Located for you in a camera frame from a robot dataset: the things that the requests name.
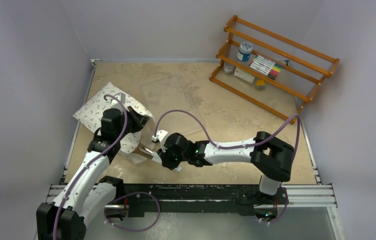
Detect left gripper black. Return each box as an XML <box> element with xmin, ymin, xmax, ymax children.
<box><xmin>115</xmin><ymin>106</ymin><xmax>148</xmax><ymax>141</ymax></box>

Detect pack of coloured markers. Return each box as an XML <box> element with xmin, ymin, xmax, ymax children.
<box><xmin>249</xmin><ymin>55</ymin><xmax>284</xmax><ymax>80</ymax></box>

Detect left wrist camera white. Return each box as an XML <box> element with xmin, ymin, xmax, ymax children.
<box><xmin>110</xmin><ymin>92</ymin><xmax>128</xmax><ymax>112</ymax></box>

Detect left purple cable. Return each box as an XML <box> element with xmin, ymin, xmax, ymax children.
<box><xmin>52</xmin><ymin>94</ymin><xmax>129</xmax><ymax>240</ymax></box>

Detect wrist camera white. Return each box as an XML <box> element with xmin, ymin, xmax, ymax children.
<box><xmin>151</xmin><ymin>130</ymin><xmax>170</xmax><ymax>152</ymax></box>
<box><xmin>110</xmin><ymin>92</ymin><xmax>128</xmax><ymax>112</ymax></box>

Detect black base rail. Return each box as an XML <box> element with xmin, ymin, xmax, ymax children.
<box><xmin>104</xmin><ymin>183</ymin><xmax>289</xmax><ymax>220</ymax></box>

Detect white jar blue label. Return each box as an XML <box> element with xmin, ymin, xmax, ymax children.
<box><xmin>237</xmin><ymin>41</ymin><xmax>253</xmax><ymax>62</ymax></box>

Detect white patterned paper bag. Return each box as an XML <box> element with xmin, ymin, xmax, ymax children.
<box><xmin>73</xmin><ymin>82</ymin><xmax>155</xmax><ymax>164</ymax></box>

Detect clear plastic tray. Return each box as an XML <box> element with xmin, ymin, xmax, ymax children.
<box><xmin>139</xmin><ymin>74</ymin><xmax>203</xmax><ymax>137</ymax></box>

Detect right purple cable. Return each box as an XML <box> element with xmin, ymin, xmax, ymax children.
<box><xmin>153</xmin><ymin>109</ymin><xmax>302</xmax><ymax>160</ymax></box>

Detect metal tongs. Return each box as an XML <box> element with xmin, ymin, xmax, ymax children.
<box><xmin>134</xmin><ymin>146</ymin><xmax>164</xmax><ymax>167</ymax></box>

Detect orange wooden shelf rack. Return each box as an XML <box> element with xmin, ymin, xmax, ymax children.
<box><xmin>209</xmin><ymin>15</ymin><xmax>340</xmax><ymax>120</ymax></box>

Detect white card box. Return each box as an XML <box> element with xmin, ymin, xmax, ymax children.
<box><xmin>234</xmin><ymin>67</ymin><xmax>255</xmax><ymax>84</ymax></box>

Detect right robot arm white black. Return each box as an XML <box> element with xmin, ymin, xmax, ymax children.
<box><xmin>151</xmin><ymin>130</ymin><xmax>297</xmax><ymax>204</ymax></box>

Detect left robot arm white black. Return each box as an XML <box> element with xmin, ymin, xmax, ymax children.
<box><xmin>36</xmin><ymin>107</ymin><xmax>150</xmax><ymax>240</ymax></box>

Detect yellow grey sponge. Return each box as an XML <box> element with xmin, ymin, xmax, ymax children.
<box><xmin>255</xmin><ymin>79</ymin><xmax>266</xmax><ymax>90</ymax></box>

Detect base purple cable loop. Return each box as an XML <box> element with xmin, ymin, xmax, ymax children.
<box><xmin>103</xmin><ymin>191</ymin><xmax>160</xmax><ymax>233</ymax></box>

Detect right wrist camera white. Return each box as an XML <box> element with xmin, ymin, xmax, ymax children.
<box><xmin>151</xmin><ymin>130</ymin><xmax>170</xmax><ymax>152</ymax></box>

